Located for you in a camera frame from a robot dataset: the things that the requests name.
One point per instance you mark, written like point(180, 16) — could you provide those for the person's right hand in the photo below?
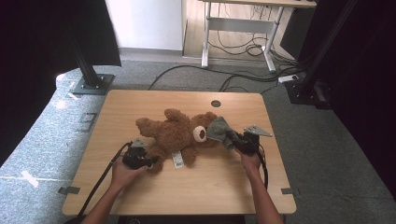
point(252, 163)

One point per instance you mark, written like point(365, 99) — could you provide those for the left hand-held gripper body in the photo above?
point(135, 158)

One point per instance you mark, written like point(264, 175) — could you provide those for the black metal stand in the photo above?
point(306, 91)
point(90, 79)

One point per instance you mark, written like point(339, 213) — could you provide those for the grey knit hat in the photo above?
point(218, 129)

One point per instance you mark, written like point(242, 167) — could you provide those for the brown teddy bear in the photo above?
point(174, 133)

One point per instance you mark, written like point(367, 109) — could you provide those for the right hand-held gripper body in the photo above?
point(249, 144)

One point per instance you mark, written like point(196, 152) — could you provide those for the black curtain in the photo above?
point(367, 93)
point(31, 46)

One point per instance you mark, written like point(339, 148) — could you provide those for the grey floor tape square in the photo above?
point(83, 123)

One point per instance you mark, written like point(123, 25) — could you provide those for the white power strip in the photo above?
point(288, 78)

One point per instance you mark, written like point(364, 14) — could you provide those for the person's left hand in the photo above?
point(123, 175)

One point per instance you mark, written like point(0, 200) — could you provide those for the grey tape strip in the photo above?
point(287, 191)
point(69, 190)

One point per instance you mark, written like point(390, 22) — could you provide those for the white-framed wooden desk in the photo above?
point(239, 25)

